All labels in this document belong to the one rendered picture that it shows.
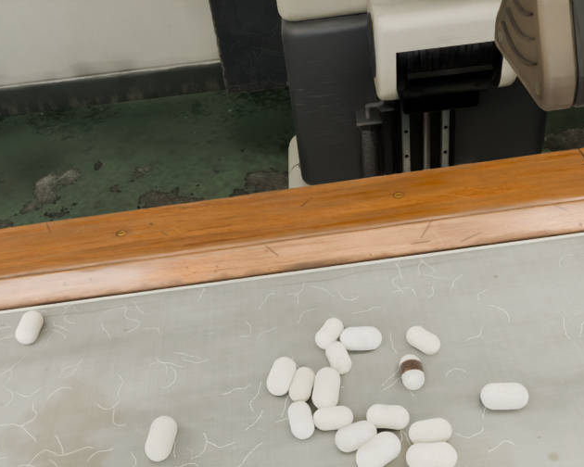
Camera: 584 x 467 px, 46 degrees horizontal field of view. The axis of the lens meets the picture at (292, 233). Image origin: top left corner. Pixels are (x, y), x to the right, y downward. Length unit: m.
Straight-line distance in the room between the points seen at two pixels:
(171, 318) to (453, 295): 0.27
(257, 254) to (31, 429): 0.26
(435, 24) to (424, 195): 0.39
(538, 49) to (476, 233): 0.40
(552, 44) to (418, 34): 0.76
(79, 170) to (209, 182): 0.49
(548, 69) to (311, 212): 0.44
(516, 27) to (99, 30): 2.42
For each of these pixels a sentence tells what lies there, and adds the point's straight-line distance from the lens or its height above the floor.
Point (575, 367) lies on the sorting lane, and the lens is 0.62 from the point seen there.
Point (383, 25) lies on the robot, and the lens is 1.07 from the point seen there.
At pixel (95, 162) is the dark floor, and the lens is 2.46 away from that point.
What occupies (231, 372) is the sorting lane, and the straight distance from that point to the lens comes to 0.62.
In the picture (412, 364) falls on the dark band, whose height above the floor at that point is 0.76.
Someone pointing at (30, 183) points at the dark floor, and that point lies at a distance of 2.47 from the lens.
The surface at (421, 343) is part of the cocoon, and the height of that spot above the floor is 0.75.
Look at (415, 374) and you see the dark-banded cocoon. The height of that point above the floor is 0.76.
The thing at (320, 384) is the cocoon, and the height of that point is 0.76.
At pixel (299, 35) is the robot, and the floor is 0.67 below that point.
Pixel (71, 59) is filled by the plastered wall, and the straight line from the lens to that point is 2.79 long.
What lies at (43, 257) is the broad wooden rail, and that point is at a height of 0.76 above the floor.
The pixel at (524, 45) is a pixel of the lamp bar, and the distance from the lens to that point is 0.35.
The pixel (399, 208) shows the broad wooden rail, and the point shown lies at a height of 0.76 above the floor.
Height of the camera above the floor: 1.21
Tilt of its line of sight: 39 degrees down
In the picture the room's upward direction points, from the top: 9 degrees counter-clockwise
